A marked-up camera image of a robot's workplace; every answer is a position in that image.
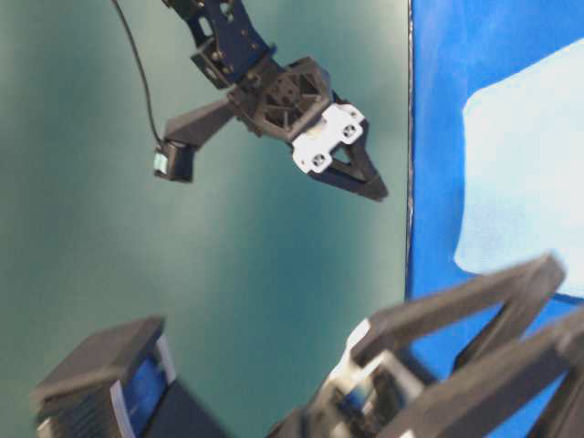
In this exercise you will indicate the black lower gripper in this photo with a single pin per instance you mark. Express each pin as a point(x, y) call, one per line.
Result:
point(358, 400)

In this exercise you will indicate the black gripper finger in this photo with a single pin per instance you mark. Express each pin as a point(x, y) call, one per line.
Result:
point(521, 290)
point(483, 394)

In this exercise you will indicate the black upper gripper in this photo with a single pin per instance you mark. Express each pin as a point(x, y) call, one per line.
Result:
point(296, 104)

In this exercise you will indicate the light blue towel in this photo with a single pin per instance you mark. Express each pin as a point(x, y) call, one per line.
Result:
point(523, 169)

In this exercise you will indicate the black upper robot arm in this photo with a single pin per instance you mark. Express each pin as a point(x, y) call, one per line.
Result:
point(227, 47)

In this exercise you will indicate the blue table cloth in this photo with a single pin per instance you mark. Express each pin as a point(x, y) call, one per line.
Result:
point(460, 47)

